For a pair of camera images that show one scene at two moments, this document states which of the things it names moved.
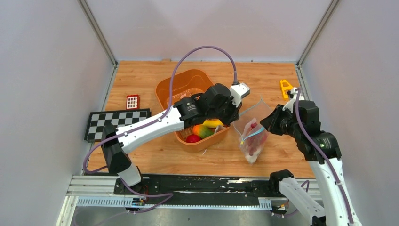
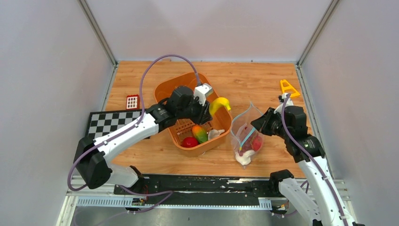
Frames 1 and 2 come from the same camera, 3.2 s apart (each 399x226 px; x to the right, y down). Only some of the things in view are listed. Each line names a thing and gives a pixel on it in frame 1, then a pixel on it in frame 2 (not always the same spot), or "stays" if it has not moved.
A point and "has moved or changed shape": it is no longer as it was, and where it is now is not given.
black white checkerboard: (98, 120) stays
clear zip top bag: (251, 134) has moved or changed shape
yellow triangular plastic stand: (288, 88) stays
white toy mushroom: (252, 159) → (244, 159)
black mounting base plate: (198, 186) stays
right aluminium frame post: (329, 11) stays
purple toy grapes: (252, 139) → (247, 145)
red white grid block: (132, 101) stays
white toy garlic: (218, 128) → (214, 133)
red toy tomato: (192, 138) has moved or changed shape
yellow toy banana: (212, 123) has moved or changed shape
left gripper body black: (226, 113) → (196, 112)
